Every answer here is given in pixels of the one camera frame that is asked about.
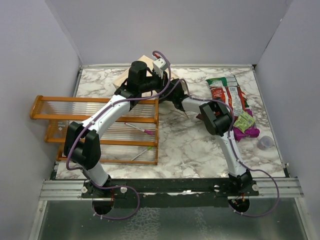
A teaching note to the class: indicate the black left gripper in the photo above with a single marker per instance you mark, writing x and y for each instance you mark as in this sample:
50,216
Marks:
163,82

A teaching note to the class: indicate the red Doritos bag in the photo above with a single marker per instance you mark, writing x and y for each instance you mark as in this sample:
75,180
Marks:
231,95

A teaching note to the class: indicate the light green snack packet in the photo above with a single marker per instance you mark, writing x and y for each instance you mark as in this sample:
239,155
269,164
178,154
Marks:
244,121

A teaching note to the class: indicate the pink-capped pen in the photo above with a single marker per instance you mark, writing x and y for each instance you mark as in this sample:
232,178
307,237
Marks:
149,132

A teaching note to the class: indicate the orange wooden rack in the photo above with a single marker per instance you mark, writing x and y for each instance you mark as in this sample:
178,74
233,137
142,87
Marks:
119,144

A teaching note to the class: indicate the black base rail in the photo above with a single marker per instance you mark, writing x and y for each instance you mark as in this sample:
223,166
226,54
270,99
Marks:
167,193

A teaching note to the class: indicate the green-capped pen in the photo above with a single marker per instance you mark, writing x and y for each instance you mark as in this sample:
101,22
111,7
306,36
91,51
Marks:
142,152

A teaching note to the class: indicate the clear plastic cup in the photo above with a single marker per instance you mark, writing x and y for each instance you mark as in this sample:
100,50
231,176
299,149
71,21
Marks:
265,143

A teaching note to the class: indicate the green snack bag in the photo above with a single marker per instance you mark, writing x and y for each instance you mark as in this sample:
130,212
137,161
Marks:
226,81

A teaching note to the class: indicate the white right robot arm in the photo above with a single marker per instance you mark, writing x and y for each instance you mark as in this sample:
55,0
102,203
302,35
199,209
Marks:
218,119

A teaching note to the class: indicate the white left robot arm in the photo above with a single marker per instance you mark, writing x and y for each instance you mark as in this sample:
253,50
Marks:
82,141

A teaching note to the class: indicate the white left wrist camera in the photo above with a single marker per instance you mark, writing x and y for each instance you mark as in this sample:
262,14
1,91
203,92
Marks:
159,66

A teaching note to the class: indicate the purple snack bag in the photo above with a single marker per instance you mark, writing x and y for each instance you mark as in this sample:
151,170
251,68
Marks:
252,132

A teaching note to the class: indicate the brown snack bag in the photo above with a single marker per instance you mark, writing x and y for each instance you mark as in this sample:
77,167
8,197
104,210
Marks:
200,117

